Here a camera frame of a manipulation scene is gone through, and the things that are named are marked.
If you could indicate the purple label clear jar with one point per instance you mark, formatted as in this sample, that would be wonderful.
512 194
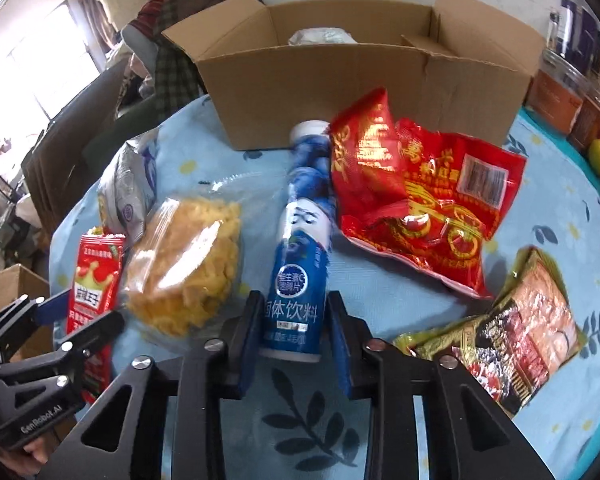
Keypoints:
565 20

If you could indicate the orange label clear jar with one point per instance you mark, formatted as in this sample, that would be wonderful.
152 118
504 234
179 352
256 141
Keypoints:
555 95

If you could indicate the silver foil snack packet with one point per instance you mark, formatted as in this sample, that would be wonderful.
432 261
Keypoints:
130 195

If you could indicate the person's left hand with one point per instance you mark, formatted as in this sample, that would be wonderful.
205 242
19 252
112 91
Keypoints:
32 449

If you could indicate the small red snack bag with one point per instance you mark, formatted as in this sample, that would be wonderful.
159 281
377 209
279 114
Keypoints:
365 145

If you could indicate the blue drink tube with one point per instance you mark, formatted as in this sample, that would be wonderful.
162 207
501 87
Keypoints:
300 240

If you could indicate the dark chair back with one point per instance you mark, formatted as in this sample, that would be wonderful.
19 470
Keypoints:
70 150

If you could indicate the blue floral tablecloth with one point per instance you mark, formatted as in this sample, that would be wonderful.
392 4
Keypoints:
545 200

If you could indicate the plaid garment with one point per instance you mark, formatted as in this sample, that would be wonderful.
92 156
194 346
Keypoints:
175 65

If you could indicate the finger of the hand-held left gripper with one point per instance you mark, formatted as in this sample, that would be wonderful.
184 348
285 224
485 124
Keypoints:
100 327
55 307

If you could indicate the white packet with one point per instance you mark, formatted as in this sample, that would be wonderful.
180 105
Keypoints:
320 36

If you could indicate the brown label clear jar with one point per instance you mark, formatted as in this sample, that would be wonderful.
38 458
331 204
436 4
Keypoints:
590 117

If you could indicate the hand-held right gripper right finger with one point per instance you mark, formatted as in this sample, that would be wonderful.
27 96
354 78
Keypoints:
337 340

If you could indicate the slim red snack packet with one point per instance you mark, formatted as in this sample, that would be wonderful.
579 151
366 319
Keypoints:
95 280

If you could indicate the small cardboard box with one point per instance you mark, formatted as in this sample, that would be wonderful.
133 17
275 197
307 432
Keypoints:
5 290

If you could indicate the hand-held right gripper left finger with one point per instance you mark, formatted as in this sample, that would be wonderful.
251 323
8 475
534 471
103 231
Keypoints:
252 340

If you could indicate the brown green meat packet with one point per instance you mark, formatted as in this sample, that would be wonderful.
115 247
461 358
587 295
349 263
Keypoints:
525 325

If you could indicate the large cardboard box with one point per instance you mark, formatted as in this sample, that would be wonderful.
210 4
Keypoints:
355 90

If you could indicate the large red snack bag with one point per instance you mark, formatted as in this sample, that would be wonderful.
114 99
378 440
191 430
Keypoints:
445 210

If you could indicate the window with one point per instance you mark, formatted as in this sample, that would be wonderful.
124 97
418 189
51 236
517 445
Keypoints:
25 70

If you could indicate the clear bag of yellow chips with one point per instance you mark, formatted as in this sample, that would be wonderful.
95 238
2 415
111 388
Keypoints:
190 260

